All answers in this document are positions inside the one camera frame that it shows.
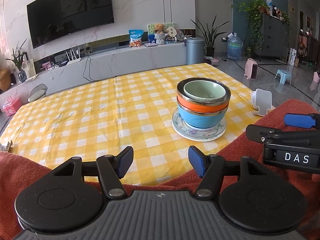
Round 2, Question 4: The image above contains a black floor cable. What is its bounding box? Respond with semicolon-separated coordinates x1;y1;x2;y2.
222;59;247;70

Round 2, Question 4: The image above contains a blue snack bag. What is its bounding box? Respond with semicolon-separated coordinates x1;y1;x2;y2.
129;29;144;47

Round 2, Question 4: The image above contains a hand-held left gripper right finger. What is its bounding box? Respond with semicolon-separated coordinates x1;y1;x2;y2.
188;145;265;198

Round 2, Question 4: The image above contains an orange vase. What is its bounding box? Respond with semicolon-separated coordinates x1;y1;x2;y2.
0;68;12;91

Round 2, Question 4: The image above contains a plant in blue vase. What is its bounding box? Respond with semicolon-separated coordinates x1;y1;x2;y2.
5;39;27;83

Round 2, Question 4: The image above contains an orange-red clothing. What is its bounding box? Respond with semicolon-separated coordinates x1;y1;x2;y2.
0;99;320;240

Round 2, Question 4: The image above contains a grey trash bin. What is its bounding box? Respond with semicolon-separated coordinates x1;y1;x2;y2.
185;37;205;65

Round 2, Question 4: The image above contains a blue steel bowl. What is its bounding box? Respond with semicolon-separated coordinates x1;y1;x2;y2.
177;102;229;130

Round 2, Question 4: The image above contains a small white plate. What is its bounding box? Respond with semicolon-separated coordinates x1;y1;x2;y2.
184;123;220;132

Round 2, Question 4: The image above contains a grey drawer cabinet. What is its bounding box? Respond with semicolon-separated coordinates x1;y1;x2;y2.
252;14;292;60

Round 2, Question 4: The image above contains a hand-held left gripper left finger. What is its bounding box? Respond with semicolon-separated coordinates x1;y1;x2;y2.
51;146;134;200

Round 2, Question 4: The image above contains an orange steel bowl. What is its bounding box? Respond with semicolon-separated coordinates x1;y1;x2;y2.
176;78;231;113

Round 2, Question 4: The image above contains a white phone stand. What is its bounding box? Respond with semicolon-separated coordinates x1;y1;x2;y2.
250;89;273;116

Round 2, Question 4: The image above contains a blue water jug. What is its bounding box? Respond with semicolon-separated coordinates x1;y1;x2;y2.
227;32;243;61

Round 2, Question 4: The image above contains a wooden slat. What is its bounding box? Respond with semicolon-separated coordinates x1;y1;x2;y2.
0;141;13;153

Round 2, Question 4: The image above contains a white picture card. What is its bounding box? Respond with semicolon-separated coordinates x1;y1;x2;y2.
22;59;35;78

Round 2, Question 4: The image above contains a green ceramic bowl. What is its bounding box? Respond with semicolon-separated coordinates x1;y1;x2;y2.
183;80;226;101

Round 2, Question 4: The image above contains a long-leaf plant in black pot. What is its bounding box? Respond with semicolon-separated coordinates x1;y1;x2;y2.
190;15;229;57

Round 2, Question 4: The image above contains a white marble media console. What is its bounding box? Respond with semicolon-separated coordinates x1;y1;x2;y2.
0;41;187;105

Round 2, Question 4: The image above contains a black wall television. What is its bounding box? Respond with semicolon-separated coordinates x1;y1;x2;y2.
27;0;115;49

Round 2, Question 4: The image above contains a clear glass plate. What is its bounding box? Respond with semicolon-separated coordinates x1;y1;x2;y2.
172;110;227;139

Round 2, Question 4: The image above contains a pink space heater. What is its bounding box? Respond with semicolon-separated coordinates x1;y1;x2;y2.
244;58;258;80

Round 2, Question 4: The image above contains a yellow checked tablecloth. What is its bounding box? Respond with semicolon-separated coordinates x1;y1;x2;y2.
0;63;275;187

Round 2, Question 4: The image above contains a small blue stool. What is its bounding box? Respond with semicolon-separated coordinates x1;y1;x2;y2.
274;69;291;85

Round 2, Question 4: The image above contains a round grey stool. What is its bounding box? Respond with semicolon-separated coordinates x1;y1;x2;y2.
27;84;48;102

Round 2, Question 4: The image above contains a green pothos plant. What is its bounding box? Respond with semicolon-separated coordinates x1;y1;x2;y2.
237;0;269;50

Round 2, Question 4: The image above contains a green picture card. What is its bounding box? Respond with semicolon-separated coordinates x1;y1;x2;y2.
147;23;175;43

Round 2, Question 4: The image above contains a white router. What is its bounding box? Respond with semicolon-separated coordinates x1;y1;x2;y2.
65;47;82;67

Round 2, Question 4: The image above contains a black power cable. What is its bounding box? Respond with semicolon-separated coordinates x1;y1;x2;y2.
82;54;117;82

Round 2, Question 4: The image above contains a round paper fan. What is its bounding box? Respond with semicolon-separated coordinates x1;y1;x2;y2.
166;25;177;40

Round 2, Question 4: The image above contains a pink storage box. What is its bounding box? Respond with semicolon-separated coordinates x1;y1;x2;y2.
2;97;22;115

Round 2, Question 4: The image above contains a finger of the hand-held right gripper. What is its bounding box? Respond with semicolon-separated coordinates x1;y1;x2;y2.
284;113;320;130

